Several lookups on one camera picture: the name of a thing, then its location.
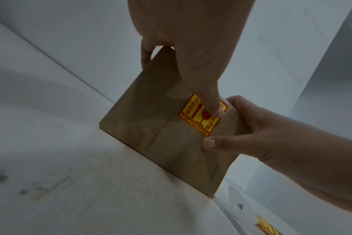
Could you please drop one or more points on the person's right forearm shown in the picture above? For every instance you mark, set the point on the person's right forearm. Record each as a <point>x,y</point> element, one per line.
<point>338,167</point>

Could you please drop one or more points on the person's left hand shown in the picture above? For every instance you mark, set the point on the person's left hand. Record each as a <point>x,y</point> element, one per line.
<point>187,27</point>

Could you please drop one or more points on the white sheet with yellow print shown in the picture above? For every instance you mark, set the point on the white sheet with yellow print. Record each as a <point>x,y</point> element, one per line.
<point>251,218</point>

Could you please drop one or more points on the person's right hand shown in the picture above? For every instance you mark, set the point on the person's right hand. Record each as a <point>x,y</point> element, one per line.
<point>263,135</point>

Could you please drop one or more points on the yellow and red sticker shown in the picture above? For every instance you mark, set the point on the yellow and red sticker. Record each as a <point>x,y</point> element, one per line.
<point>195,117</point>

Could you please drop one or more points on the brown paper bag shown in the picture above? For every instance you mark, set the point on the brown paper bag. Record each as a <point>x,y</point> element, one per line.
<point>164,114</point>

